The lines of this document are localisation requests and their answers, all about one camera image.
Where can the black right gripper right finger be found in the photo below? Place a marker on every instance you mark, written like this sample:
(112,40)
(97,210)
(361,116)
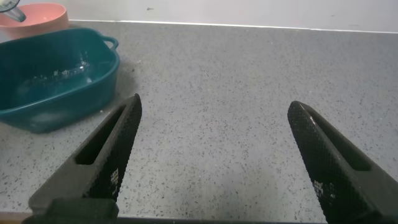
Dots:
(335,174)

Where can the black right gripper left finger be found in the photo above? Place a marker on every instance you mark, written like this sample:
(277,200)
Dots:
(102,161)

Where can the clear ribbed glass cup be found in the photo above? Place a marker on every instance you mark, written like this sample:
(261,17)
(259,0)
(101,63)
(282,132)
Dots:
(12,11)

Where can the pink bowl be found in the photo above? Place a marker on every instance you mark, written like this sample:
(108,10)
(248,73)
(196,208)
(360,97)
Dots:
(43,18)

